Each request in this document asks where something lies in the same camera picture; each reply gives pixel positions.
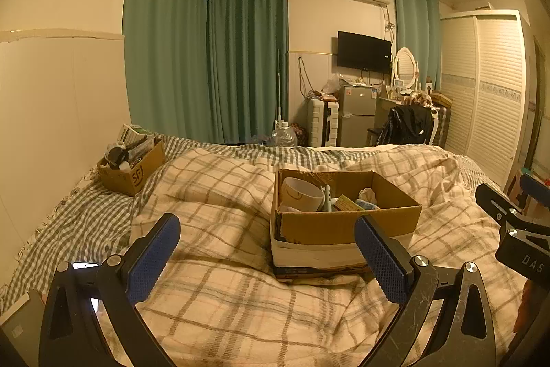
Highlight white oval mirror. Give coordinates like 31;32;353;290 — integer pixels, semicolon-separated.
393;47;419;89

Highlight person's right hand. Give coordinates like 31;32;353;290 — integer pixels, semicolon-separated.
514;279;536;335

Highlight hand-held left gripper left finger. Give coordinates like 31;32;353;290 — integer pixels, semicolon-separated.
38;213;181;367

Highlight blond fuzzy wig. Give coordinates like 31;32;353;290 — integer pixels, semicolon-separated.
406;91;432;107

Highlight large taped cardboard box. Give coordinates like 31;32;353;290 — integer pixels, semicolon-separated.
270;168;423;278

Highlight green and white carton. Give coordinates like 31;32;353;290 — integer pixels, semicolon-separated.
118;124;153;142

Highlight white pole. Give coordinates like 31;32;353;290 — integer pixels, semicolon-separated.
275;49;284;122

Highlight white louvred wardrobe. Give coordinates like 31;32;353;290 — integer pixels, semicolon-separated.
439;9;531;189

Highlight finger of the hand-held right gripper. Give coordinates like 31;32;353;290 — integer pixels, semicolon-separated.
519;173;550;215
475;182;550;236

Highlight black round object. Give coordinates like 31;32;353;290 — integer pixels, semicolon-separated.
107;147;129;169

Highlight green curtain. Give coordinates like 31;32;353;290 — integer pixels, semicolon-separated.
123;0;211;140
204;0;289;145
392;0;442;93

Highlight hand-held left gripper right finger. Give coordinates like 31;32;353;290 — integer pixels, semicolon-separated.
354;214;499;367

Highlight black jacket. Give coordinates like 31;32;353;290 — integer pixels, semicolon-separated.
378;105;435;146

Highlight clear plastic bag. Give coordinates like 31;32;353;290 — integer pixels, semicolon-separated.
320;75;342;95

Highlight white bowl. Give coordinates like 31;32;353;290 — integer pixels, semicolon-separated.
279;177;326;213

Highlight black wall television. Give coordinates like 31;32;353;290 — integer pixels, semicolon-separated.
336;31;393;72

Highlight small yellow box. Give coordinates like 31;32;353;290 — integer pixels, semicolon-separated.
333;195;359;214

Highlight grey flat device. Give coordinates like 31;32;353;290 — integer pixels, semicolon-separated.
0;290;44;367

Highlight grey small fridge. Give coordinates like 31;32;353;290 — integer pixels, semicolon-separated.
339;84;379;146

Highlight large clear water bottle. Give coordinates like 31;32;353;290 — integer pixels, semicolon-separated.
271;121;298;148

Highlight beige plaid blanket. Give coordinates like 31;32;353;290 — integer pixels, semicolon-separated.
86;143;529;367

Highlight white ribbed suitcase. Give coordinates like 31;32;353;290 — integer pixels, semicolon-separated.
307;98;340;147

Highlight small cardboard box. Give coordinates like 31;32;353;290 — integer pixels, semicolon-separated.
97;139;166;196

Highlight brown checked suitcase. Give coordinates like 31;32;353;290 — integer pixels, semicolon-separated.
432;105;453;148

